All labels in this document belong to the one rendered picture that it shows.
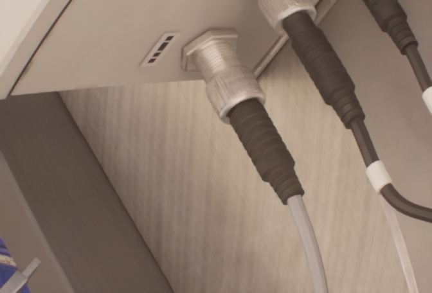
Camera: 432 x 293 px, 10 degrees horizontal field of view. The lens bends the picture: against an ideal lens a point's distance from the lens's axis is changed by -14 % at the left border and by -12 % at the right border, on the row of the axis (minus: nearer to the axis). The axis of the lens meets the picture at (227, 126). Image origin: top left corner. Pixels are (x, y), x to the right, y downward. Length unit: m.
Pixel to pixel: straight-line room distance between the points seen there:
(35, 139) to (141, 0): 0.14
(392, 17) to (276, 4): 0.05
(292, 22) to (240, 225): 0.10
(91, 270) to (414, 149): 0.14
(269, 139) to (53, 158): 0.13
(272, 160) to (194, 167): 0.08
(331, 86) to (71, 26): 0.08
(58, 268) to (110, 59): 0.10
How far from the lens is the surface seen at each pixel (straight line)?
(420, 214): 0.80
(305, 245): 0.83
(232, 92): 0.85
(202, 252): 0.92
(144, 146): 0.94
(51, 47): 0.82
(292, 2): 0.83
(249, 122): 0.85
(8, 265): 5.76
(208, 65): 0.86
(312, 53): 0.83
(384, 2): 0.80
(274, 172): 0.84
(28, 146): 0.95
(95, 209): 0.94
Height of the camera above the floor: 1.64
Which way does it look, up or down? 9 degrees down
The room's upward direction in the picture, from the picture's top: 4 degrees clockwise
